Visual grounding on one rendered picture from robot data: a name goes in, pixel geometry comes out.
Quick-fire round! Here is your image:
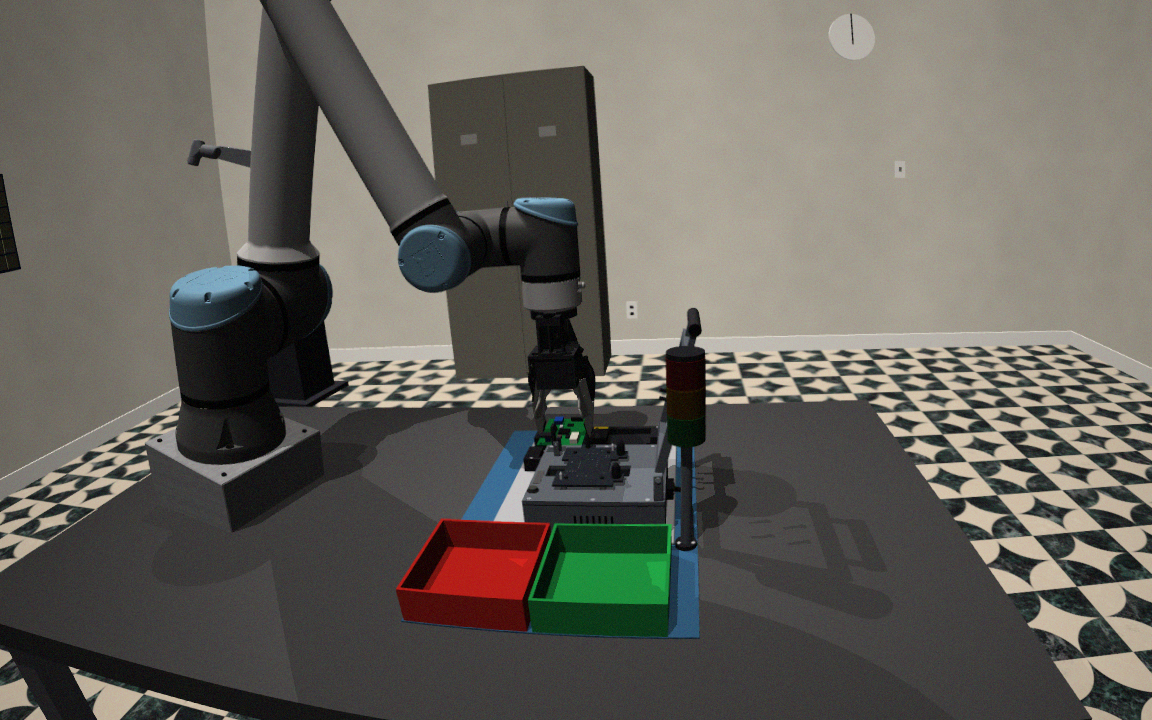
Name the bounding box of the green open-top bin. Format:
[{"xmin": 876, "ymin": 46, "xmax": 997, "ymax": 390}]
[{"xmin": 528, "ymin": 523, "xmax": 672, "ymax": 637}]

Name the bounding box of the red bin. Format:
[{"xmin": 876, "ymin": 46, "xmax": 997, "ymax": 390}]
[{"xmin": 397, "ymin": 520, "xmax": 551, "ymax": 632}]

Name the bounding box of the green circuit board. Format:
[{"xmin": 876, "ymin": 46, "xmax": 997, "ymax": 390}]
[{"xmin": 537, "ymin": 417, "xmax": 586, "ymax": 446}]

